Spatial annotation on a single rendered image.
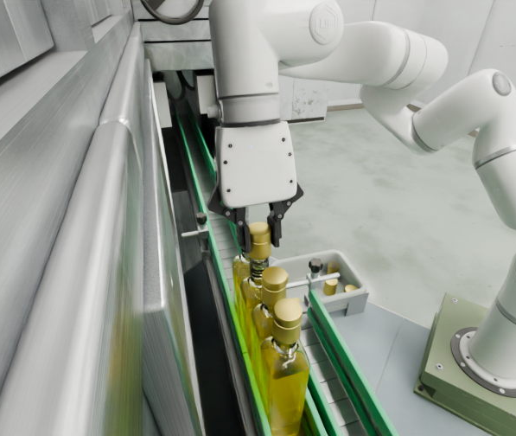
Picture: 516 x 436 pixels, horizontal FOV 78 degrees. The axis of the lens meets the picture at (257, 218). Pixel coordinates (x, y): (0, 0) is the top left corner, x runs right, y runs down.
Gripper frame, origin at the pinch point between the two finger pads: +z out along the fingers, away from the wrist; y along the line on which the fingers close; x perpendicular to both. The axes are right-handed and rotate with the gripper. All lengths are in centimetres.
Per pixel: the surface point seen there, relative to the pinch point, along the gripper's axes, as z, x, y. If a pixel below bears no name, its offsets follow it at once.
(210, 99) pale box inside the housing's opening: -19, 102, 10
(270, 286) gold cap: 4.8, -6.2, -0.7
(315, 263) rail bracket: 14.7, 13.3, 15.0
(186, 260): 57, 112, -11
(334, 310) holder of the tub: 35.6, 22.6, 24.4
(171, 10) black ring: -47, 84, -2
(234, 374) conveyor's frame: 30.2, 6.2, -5.3
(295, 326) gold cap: 7.0, -11.9, 0.3
